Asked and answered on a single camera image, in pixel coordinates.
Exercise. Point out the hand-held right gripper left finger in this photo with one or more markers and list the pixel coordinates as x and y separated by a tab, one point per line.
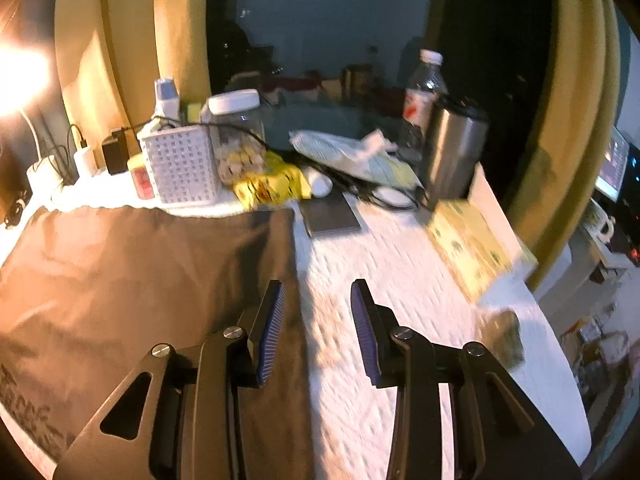
270	335

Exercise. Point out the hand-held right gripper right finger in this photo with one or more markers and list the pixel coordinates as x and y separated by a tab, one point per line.
362	330

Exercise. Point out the brown printed t-shirt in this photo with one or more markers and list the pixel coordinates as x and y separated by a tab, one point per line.
125	270

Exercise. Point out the grey phone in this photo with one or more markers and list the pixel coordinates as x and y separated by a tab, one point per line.
330	215

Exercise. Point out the black eyeglasses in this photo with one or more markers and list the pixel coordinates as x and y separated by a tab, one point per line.
395	205

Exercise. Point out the yellow tissue box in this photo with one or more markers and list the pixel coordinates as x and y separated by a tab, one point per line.
470	245

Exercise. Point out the greenish rock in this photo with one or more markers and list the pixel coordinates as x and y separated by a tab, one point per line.
507	340

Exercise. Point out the yellow snack bag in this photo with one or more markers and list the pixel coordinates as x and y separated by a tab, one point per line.
270	187

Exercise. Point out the wet wipes pack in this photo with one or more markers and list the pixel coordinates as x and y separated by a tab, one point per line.
340	152

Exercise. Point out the white perforated basket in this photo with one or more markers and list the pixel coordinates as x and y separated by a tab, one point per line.
180	165

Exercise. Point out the red can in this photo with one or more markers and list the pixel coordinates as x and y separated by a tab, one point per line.
145	185

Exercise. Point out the steel tumbler black lid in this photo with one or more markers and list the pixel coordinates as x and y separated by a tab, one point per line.
450	150

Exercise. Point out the clear jar white lid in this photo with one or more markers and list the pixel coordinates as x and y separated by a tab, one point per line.
235	105

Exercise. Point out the black charger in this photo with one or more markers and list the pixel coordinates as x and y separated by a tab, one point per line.
116	152

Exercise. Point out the white side desk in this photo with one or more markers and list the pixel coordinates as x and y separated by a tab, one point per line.
600	260

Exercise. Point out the white charger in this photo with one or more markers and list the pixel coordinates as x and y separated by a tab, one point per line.
84	162

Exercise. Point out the clear water bottle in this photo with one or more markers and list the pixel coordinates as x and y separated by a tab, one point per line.
425	80

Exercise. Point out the white printed mug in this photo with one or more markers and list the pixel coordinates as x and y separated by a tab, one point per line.
597	220

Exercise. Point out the white desk lamp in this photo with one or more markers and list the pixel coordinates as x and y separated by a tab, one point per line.
45	175

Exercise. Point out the small black gadget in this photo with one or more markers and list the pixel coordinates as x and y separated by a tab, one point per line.
14	212

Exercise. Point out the computer monitor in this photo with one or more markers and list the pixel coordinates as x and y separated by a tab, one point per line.
612	165

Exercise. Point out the dark window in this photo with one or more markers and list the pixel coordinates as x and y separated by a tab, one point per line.
325	10

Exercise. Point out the yellow curtain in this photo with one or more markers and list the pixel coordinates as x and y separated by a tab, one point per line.
575	85
130	35

